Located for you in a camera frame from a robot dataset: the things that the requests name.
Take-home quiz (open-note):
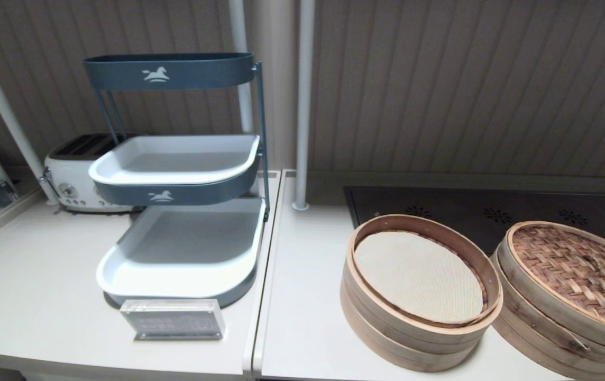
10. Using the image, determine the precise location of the clear acrylic sign holder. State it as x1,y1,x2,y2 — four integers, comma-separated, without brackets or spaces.
119,299,226,341

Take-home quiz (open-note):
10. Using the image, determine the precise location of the woven bamboo steamer lid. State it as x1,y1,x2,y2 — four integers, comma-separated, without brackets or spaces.
496,221,605,354

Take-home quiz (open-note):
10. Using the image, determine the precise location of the dark grey rack tray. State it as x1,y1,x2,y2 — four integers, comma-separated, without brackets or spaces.
82,52,256,90

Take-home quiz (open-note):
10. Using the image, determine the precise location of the long slanted white pole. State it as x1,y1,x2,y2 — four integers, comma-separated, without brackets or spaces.
0,11,60,206

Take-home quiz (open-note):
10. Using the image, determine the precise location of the large white-lined grey tray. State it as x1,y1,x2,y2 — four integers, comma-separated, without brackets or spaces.
95,197,267,309

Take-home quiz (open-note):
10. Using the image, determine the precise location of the dark grey rack frame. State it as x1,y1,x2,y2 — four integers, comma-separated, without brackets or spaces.
94,61,272,223

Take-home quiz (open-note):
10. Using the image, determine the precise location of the right bamboo steamer with lid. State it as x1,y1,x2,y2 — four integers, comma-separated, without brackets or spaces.
493,275,605,371

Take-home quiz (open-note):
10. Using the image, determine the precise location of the white mesh steamer liner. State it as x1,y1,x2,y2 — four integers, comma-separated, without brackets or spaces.
354,231,485,324

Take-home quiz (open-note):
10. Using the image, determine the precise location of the white retro toaster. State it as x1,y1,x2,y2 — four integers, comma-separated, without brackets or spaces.
42,132,147,213

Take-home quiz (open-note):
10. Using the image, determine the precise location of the grey tray with horse logo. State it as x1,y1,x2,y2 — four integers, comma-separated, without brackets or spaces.
88,134,262,207

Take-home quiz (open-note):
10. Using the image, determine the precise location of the tall bamboo steamer basket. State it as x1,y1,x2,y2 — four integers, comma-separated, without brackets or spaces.
340,214,504,373

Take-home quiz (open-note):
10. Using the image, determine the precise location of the straight white pole with foot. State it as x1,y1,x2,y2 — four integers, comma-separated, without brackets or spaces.
292,0,317,211

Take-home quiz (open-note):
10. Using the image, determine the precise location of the white pole behind rack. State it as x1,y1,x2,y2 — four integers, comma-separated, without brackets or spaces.
228,0,261,196

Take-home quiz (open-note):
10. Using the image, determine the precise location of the black glass induction cooktop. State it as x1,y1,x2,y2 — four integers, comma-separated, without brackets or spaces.
344,185,605,255

